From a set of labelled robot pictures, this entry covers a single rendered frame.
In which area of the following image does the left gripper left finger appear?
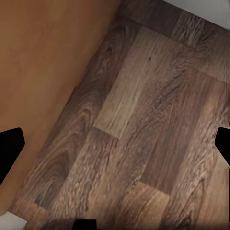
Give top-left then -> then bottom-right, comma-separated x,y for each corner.
0,127 -> 25,184

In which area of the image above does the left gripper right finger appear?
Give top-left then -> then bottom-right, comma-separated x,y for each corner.
215,127 -> 230,166

